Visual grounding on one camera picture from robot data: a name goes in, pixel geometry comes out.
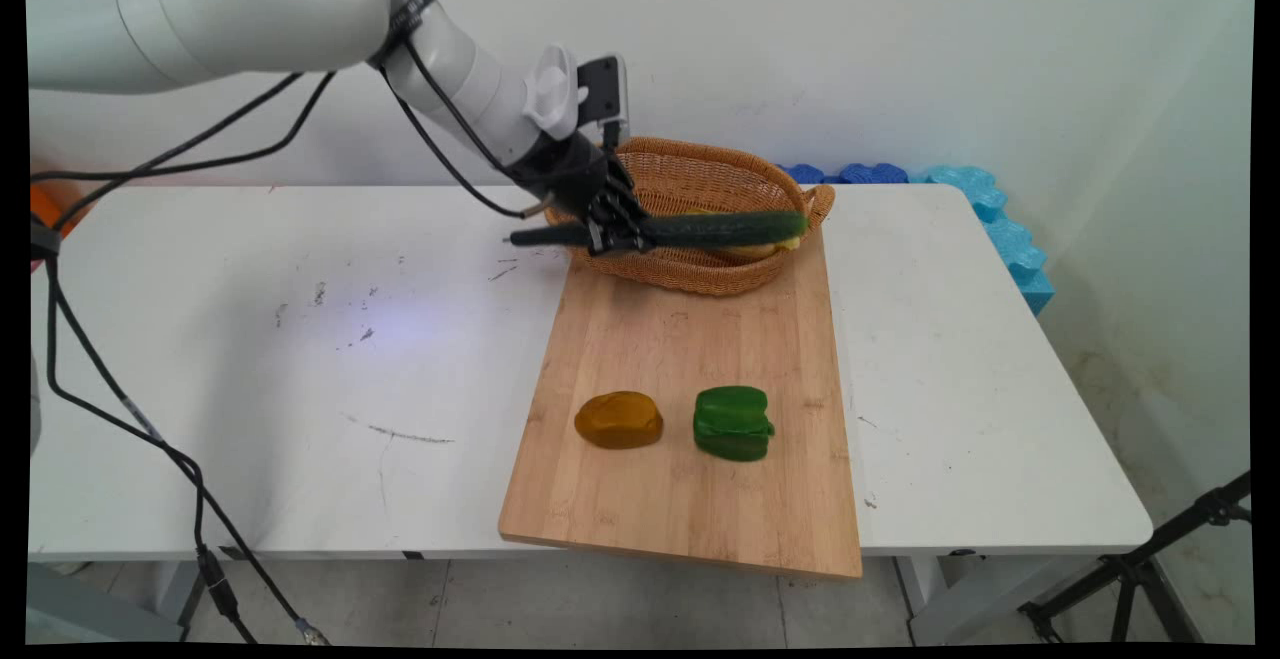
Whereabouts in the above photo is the black cable hanging to the floor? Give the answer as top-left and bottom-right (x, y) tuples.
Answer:
(30, 224), (332, 646)

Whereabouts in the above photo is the black tripod stand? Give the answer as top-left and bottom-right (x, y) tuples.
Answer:
(1018, 472), (1254, 644)

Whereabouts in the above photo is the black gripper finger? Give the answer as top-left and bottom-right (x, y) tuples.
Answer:
(612, 182), (660, 249)
(584, 194), (633, 259)

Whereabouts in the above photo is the wooden cutting board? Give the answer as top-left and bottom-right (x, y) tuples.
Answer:
(498, 224), (864, 580)

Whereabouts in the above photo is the woven wicker basket with handles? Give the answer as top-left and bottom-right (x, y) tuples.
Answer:
(545, 136), (836, 297)

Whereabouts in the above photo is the dark blue foam piece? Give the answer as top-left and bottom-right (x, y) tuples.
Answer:
(778, 163), (910, 186)

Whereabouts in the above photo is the light blue foam piece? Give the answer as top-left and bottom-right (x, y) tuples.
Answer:
(908, 166), (1055, 316)

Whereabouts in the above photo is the yellow corn cob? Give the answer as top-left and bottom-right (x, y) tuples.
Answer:
(685, 206), (802, 263)

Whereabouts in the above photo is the orange object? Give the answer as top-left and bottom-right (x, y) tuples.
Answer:
(30, 183), (89, 262)

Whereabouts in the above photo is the black cable with grey plug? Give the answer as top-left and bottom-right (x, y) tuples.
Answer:
(30, 59), (554, 221)

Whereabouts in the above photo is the green bell pepper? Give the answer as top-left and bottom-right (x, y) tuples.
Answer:
(693, 385), (776, 462)

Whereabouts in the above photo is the long dark green cucumber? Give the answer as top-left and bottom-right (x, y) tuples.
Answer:
(509, 210), (810, 251)

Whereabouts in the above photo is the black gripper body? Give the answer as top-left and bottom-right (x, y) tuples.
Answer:
(503, 127), (638, 220)

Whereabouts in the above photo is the white black wrist camera box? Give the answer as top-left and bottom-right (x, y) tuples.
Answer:
(576, 54), (631, 147)

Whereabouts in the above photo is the black camera cable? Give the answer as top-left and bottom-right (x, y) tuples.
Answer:
(30, 37), (513, 232)

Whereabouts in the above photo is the brown potato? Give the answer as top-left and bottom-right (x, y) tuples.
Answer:
(574, 391), (665, 450)

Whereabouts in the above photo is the white table leg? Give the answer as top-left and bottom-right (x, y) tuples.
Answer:
(150, 559), (217, 632)
(893, 554), (1001, 646)

